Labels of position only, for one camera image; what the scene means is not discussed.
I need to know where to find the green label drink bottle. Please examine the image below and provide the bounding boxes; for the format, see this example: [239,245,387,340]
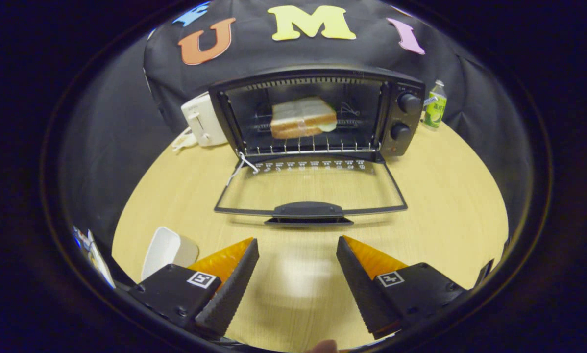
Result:
[422,80,447,131]

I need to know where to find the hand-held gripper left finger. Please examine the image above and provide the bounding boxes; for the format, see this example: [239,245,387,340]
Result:
[127,238,260,339]

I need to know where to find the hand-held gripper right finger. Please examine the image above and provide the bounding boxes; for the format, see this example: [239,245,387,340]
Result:
[336,235,468,340]

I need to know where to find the sandwich with lettuce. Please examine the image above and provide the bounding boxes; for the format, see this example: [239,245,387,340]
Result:
[270,97,338,140]

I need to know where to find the white pop-up toaster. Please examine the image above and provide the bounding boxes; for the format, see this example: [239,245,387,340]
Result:
[181,92,229,148]

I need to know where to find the thin white string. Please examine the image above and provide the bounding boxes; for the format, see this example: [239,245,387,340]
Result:
[227,152,260,184]

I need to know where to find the white food tray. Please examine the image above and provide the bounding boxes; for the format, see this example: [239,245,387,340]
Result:
[141,227,199,281]

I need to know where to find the black toaster oven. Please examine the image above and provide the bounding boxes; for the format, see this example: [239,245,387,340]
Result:
[209,66,426,226]

